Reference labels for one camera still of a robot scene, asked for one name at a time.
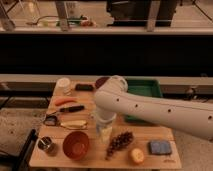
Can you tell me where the yellow banana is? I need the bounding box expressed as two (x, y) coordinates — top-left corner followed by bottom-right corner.
(60, 120), (87, 130)

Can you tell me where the black handled knife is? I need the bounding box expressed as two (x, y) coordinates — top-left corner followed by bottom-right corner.
(50, 105), (85, 115)

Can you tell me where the halved orange fruit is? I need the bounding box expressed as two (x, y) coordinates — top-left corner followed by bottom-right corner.
(130, 148), (145, 164)

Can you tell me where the blue sponge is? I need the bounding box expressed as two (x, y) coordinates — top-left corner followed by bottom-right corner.
(148, 140), (172, 155)

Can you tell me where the brown grape bunch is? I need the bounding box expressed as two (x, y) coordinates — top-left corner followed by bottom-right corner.
(105, 132), (134, 160)

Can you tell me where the purple bowl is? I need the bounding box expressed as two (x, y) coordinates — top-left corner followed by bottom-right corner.
(95, 77), (108, 89)

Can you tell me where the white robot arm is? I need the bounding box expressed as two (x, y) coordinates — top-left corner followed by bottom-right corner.
(94, 75), (213, 142)

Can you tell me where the metal cup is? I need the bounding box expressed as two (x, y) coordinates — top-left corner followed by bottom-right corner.
(38, 136), (56, 156)

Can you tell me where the black chair frame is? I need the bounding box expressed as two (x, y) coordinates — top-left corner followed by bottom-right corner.
(0, 129), (37, 171)

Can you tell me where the black measuring scoop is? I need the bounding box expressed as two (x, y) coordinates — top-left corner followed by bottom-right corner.
(43, 115), (59, 126)

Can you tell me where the green plastic tray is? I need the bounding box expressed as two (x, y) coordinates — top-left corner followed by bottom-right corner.
(123, 78), (164, 123)

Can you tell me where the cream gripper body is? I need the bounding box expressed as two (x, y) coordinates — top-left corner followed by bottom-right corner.
(96, 125), (113, 143)

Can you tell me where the wooden cutting board table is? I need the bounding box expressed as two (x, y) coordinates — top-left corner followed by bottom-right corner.
(29, 81), (182, 171)

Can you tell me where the black rectangular block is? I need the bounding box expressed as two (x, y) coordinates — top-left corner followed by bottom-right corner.
(75, 84), (94, 91)

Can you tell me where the orange bowl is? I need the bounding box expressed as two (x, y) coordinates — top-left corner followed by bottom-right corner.
(63, 131), (90, 160)

